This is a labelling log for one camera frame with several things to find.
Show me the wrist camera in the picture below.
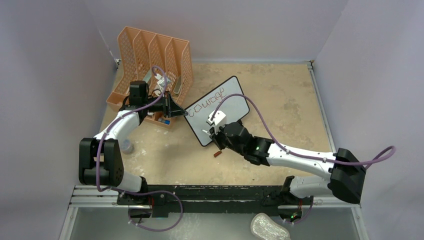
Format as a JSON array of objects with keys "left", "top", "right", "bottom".
[
  {"left": 152, "top": 74, "right": 168, "bottom": 95},
  {"left": 206, "top": 110, "right": 227, "bottom": 128}
]

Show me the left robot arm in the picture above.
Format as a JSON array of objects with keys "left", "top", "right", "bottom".
[{"left": 78, "top": 80, "right": 188, "bottom": 205}]

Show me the aluminium frame rail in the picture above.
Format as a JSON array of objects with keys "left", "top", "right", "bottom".
[{"left": 345, "top": 195, "right": 361, "bottom": 205}]

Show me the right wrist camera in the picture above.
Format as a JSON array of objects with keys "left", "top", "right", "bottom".
[{"left": 206, "top": 110, "right": 227, "bottom": 128}]

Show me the purple cable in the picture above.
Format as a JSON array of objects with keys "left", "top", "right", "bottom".
[
  {"left": 95, "top": 65, "right": 184, "bottom": 233},
  {"left": 209, "top": 93, "right": 397, "bottom": 170}
]

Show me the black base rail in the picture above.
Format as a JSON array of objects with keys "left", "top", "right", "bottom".
[{"left": 117, "top": 184, "right": 312, "bottom": 218}]

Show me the silver foil pouch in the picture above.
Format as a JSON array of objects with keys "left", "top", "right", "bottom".
[{"left": 250, "top": 213, "right": 291, "bottom": 240}]

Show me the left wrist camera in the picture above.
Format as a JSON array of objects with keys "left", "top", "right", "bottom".
[{"left": 152, "top": 74, "right": 168, "bottom": 95}]

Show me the grey eraser block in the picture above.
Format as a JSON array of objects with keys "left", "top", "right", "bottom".
[{"left": 142, "top": 70, "right": 152, "bottom": 86}]

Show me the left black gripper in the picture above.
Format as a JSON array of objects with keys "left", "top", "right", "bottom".
[{"left": 143, "top": 91, "right": 188, "bottom": 118}]

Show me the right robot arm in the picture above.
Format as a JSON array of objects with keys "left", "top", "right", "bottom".
[{"left": 208, "top": 122, "right": 367, "bottom": 204}]

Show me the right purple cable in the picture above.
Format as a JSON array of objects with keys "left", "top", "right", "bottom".
[{"left": 209, "top": 93, "right": 397, "bottom": 170}]

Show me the peach plastic file organizer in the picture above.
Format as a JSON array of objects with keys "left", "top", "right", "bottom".
[{"left": 106, "top": 26, "right": 194, "bottom": 112}]

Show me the brown marker cap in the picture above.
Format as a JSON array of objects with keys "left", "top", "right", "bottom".
[{"left": 213, "top": 151, "right": 222, "bottom": 158}]

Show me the black framed whiteboard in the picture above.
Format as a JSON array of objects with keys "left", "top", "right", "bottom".
[{"left": 185, "top": 75, "right": 250, "bottom": 147}]

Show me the grey rounded case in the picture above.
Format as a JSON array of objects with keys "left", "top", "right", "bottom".
[{"left": 173, "top": 76, "right": 183, "bottom": 96}]

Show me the clear plastic jar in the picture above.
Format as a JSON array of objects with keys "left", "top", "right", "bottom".
[{"left": 119, "top": 139, "right": 134, "bottom": 155}]

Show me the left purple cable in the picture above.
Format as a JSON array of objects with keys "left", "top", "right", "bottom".
[{"left": 95, "top": 65, "right": 184, "bottom": 233}]

